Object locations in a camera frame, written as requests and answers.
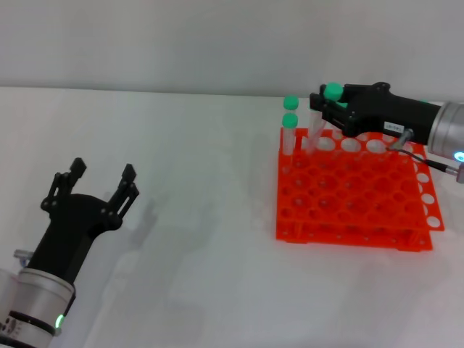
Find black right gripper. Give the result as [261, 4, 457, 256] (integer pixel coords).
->
[309, 82, 442, 146]

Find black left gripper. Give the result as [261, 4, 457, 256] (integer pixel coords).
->
[27, 157, 141, 284]

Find orange test tube rack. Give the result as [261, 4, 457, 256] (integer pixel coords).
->
[274, 126, 445, 253]

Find black cable silver plugs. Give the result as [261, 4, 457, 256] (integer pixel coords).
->
[386, 128, 464, 184]

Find silver cable connector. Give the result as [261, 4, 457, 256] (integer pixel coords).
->
[13, 249, 34, 268]

